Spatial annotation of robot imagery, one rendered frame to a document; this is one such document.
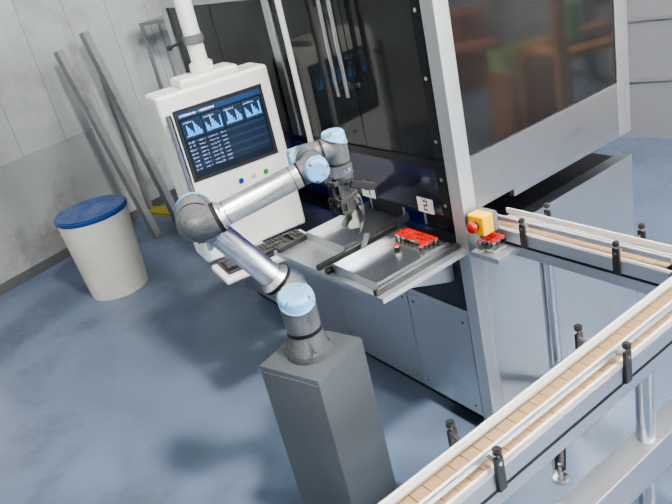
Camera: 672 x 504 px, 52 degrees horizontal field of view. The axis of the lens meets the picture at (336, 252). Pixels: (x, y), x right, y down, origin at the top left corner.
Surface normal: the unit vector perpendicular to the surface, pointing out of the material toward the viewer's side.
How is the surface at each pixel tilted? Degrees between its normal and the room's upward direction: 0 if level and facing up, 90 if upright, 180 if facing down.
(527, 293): 90
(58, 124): 90
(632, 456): 0
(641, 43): 90
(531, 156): 90
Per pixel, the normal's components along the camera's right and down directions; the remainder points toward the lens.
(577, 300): 0.59, 0.23
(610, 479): -0.21, -0.88
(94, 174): 0.79, 0.10
